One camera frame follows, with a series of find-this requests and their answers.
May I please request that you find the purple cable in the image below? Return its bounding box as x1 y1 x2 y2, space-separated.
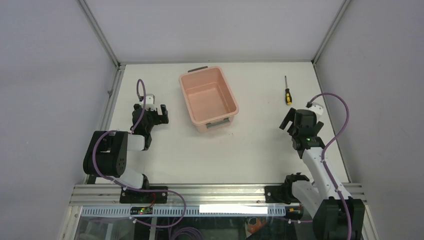
92 78 187 229
306 93 353 240

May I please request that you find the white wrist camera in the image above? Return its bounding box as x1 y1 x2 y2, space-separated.
309 102 325 117
139 94 157 111

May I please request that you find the aluminium frame rail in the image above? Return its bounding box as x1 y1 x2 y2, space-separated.
69 183 280 206

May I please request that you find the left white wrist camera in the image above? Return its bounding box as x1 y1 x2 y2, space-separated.
139 94 157 111

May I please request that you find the pink plastic bin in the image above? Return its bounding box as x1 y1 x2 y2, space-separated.
179 66 239 133

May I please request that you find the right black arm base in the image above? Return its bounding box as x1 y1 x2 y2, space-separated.
264 172 310 205

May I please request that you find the yellow black screwdriver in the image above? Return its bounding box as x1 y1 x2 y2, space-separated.
284 75 293 106

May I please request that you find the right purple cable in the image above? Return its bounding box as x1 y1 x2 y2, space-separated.
306 93 353 240

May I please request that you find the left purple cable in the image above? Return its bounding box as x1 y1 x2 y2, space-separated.
92 78 187 229

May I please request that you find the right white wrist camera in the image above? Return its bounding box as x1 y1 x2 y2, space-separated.
309 102 325 117

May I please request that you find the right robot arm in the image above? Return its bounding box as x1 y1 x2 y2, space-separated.
280 108 365 240

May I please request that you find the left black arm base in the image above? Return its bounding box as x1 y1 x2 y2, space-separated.
119 185 168 204

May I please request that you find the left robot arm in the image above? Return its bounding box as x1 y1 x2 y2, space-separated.
82 104 169 191

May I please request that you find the white slotted cable duct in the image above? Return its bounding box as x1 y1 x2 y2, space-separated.
81 204 300 218

